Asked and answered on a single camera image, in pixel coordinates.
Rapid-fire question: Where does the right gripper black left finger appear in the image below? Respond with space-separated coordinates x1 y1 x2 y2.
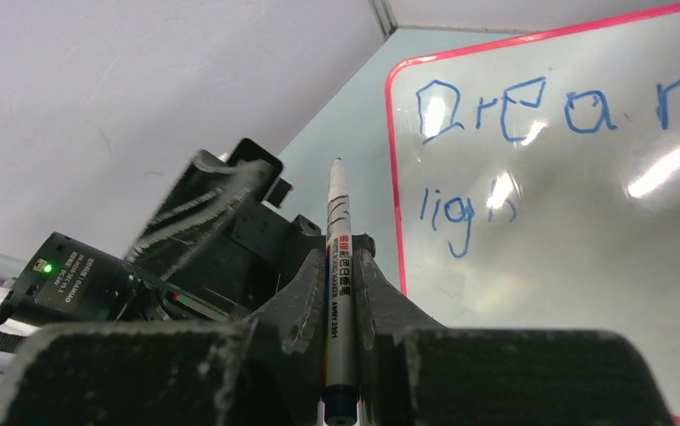
0 249 325 425

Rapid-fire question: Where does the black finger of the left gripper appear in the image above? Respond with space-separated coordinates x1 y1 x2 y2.
123 149 256 280

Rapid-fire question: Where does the white whiteboard marker pen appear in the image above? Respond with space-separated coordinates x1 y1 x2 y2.
321 158 359 425

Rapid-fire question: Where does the aluminium frame rail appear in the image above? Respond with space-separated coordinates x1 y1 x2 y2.
369 0 399 39

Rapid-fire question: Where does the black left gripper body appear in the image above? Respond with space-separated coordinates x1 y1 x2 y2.
133 200 324 320

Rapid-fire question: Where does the pink-framed whiteboard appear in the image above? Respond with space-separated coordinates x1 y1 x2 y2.
385 3 680 418

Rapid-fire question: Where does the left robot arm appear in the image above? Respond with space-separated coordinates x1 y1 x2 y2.
0 150 323 376

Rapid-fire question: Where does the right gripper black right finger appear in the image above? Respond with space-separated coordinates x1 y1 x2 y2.
353 249 675 425

